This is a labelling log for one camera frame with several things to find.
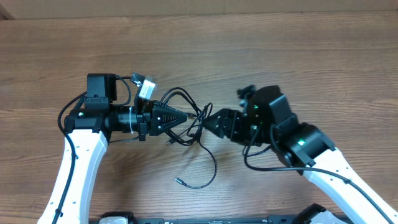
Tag black USB cable bundle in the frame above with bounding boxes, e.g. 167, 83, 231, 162
158, 86, 218, 190

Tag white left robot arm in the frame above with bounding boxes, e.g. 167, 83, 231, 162
39, 73, 188, 223

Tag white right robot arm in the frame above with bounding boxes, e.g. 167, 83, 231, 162
204, 85, 397, 223

